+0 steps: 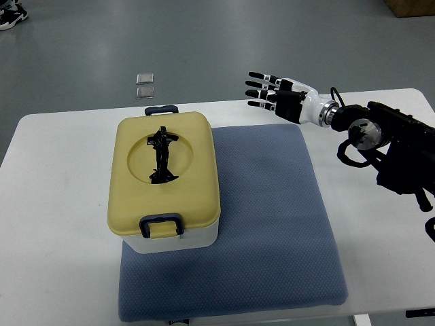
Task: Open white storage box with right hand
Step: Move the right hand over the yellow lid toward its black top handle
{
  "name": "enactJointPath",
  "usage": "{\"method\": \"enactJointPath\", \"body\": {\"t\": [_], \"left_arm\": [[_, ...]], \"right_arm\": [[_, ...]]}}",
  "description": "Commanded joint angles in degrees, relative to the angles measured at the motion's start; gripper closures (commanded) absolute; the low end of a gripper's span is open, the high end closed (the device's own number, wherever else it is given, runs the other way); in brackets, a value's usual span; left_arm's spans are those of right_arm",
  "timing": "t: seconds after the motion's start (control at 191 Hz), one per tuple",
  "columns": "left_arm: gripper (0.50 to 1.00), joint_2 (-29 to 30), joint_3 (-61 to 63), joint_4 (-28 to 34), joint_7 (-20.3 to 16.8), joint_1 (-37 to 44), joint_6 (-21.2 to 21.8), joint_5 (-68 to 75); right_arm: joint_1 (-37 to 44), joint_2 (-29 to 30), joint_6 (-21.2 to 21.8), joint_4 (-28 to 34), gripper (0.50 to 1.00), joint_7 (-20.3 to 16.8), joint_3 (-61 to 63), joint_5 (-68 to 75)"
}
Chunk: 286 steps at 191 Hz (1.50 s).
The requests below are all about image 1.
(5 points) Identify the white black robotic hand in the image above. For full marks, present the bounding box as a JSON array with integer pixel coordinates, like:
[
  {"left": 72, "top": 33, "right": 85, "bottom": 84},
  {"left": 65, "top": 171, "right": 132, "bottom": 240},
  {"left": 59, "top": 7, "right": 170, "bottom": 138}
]
[{"left": 245, "top": 71, "right": 338, "bottom": 128}]

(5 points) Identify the yellow box lid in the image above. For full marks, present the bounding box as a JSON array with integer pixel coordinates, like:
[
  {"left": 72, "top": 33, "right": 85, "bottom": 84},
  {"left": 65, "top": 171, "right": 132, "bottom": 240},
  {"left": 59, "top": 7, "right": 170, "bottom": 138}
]
[{"left": 107, "top": 112, "right": 221, "bottom": 239}]

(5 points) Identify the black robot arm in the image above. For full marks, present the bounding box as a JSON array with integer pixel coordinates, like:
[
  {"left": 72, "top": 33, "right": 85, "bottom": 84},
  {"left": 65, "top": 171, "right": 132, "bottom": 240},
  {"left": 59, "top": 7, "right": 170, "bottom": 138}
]
[{"left": 326, "top": 88, "right": 434, "bottom": 212}]

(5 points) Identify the brown cardboard box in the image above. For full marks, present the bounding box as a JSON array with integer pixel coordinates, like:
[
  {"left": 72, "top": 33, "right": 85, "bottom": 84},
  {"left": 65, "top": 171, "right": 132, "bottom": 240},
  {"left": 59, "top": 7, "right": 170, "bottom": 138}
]
[{"left": 385, "top": 0, "right": 434, "bottom": 18}]

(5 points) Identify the white storage box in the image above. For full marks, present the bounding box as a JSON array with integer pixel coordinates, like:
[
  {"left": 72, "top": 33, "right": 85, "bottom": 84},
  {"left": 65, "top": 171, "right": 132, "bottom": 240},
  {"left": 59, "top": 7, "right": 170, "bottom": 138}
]
[{"left": 121, "top": 219, "right": 219, "bottom": 254}]

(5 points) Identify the lower metal floor plate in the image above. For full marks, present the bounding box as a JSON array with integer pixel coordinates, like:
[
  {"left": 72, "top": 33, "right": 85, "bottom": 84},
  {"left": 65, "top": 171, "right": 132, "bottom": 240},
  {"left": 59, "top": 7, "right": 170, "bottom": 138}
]
[{"left": 136, "top": 86, "right": 154, "bottom": 99}]

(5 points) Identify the metal floor plate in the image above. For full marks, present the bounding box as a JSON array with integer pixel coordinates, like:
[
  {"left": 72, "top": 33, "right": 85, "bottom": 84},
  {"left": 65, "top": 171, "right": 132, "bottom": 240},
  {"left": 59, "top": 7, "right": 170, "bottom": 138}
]
[
  {"left": 136, "top": 73, "right": 154, "bottom": 85},
  {"left": 136, "top": 86, "right": 154, "bottom": 99}
]

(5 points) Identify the upper metal floor plate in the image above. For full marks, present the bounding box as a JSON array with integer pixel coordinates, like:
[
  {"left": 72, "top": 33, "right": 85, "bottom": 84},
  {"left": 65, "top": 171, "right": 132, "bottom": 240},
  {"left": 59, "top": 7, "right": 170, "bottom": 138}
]
[{"left": 136, "top": 73, "right": 154, "bottom": 85}]

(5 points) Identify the blue padded mat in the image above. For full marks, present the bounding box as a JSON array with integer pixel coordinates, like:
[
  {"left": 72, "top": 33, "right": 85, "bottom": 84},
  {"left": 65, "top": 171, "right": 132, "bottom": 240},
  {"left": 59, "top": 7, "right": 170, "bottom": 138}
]
[{"left": 118, "top": 124, "right": 348, "bottom": 322}]

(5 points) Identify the white table leg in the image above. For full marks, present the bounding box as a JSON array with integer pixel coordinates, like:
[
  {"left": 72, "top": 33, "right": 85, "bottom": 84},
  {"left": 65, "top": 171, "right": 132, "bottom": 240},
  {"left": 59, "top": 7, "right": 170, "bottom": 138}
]
[{"left": 353, "top": 314, "right": 372, "bottom": 326}]

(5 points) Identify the black table control panel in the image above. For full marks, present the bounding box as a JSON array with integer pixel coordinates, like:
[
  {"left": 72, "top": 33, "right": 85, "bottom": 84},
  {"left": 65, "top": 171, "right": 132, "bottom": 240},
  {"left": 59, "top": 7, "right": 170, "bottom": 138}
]
[{"left": 405, "top": 308, "right": 435, "bottom": 319}]

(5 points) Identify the black white sneaker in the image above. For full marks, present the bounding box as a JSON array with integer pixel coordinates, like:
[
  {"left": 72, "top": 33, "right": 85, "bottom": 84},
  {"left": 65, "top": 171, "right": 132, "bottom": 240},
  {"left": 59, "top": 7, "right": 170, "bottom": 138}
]
[{"left": 1, "top": 0, "right": 29, "bottom": 31}]

